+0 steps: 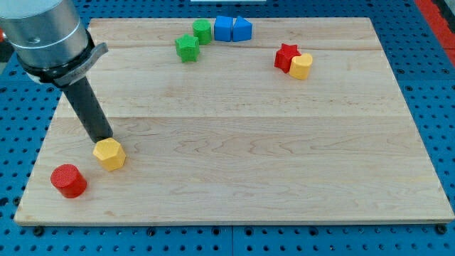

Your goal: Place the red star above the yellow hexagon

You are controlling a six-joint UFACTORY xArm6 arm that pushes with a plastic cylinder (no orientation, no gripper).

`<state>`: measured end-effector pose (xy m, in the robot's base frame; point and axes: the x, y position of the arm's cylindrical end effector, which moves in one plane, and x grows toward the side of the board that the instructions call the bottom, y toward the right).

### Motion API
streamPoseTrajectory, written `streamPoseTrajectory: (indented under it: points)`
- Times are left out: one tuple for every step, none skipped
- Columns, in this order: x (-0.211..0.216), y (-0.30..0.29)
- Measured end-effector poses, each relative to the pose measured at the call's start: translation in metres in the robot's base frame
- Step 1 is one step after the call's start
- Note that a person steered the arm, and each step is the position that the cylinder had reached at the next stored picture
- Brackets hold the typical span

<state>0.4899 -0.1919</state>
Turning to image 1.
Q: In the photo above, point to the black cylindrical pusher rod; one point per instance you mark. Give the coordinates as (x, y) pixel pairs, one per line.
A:
(87, 108)

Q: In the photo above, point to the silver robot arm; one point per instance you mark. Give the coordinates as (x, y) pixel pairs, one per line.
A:
(53, 46)

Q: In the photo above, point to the yellow hexagon block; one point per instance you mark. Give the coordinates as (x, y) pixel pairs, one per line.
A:
(109, 154)

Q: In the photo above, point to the green star block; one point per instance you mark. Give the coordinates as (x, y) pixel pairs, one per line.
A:
(187, 48)

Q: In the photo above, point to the red star block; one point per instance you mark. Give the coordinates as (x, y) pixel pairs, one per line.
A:
(284, 55)

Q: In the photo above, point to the red cylinder block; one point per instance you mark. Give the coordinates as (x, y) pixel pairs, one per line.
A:
(68, 180)

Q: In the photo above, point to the green cylinder block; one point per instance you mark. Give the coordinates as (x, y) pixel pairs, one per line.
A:
(202, 31)

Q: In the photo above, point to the blue cube block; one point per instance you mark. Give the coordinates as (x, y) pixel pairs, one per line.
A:
(223, 28)

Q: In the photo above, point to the blue triangle block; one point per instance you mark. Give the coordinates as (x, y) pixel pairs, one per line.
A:
(242, 30)

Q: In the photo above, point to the yellow heart block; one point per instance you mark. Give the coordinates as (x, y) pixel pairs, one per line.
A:
(300, 66)

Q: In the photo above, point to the wooden board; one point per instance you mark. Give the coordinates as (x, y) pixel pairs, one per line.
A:
(232, 140)

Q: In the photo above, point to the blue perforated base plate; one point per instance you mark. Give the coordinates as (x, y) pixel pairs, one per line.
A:
(419, 47)

